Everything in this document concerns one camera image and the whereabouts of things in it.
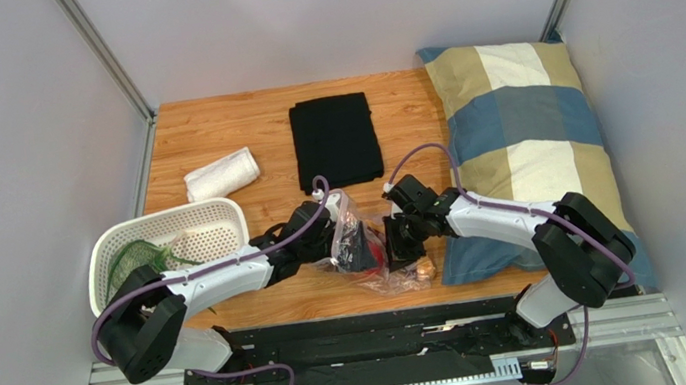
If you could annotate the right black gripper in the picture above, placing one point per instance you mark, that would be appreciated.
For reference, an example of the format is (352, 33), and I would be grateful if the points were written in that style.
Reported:
(403, 232)

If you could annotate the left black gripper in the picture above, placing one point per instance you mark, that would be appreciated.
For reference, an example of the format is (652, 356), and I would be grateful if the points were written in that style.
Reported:
(357, 257)

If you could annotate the clear zip top bag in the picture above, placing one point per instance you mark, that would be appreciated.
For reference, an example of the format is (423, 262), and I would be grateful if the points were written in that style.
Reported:
(383, 282)

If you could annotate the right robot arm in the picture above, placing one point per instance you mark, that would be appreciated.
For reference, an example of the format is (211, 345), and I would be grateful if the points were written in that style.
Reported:
(586, 256)

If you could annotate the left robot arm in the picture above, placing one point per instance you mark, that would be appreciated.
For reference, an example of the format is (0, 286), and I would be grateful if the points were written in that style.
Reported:
(142, 330)

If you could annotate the red fake tomato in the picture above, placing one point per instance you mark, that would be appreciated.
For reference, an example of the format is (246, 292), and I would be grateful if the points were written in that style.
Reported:
(378, 254)

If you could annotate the orange fake carrot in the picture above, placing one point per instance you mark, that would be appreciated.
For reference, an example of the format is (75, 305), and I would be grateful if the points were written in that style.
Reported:
(425, 270)

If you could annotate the black folded cloth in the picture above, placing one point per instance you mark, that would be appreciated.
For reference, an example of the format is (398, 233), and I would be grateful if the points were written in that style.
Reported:
(334, 137)

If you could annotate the plaid pillow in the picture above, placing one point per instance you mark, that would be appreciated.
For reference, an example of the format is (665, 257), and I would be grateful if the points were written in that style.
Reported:
(521, 128)

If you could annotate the white perforated plastic basket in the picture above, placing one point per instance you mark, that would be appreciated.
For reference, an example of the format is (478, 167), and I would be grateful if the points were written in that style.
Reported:
(204, 231)

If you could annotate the white rolled towel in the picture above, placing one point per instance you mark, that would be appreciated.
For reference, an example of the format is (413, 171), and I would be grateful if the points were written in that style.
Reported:
(222, 177)

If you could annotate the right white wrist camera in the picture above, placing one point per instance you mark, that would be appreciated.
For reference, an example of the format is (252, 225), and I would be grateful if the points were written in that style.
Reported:
(387, 188)

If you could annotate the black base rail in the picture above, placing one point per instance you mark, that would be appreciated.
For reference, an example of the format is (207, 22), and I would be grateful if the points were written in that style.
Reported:
(458, 344)

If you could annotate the left aluminium frame post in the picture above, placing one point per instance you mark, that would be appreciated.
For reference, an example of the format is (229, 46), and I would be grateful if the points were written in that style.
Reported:
(99, 46)

